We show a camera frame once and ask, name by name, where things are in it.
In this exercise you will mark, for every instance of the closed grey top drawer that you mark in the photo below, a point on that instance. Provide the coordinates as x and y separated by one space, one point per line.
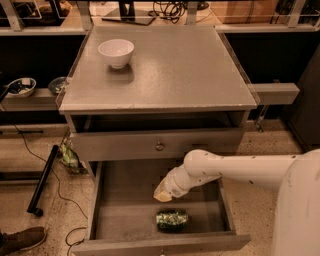
132 145

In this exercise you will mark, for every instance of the open grey middle drawer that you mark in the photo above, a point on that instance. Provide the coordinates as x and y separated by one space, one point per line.
123 216

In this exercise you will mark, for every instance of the brass drawer knob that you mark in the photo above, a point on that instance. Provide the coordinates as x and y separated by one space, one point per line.
159 146

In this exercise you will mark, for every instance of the cardboard box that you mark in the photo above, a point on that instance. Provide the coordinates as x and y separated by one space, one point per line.
243 11

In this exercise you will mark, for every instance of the green chip bag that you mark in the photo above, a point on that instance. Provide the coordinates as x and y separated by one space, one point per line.
70 159

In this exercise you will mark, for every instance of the grey wooden drawer cabinet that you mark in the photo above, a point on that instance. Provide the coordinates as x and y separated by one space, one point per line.
179 78

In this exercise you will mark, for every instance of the grey side shelf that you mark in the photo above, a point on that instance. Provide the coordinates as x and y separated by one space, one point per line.
274 93

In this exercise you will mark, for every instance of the green soda can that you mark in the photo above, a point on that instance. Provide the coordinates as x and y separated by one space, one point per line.
171 220

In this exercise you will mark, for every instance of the brown shoe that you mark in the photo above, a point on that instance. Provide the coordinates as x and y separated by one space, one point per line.
26 239

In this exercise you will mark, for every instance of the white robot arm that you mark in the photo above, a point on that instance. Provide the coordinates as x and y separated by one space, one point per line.
296 178

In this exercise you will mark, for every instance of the black metal bar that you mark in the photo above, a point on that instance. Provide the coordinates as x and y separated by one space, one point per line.
32 208

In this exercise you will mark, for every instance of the black monitor stand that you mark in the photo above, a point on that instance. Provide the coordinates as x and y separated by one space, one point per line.
126 13

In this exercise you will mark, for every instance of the dark bowl on shelf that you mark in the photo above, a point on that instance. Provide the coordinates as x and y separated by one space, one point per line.
57 84

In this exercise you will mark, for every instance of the white ceramic bowl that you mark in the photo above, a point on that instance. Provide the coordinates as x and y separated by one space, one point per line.
117 53

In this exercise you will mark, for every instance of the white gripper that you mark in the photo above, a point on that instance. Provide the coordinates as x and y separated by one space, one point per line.
174 185

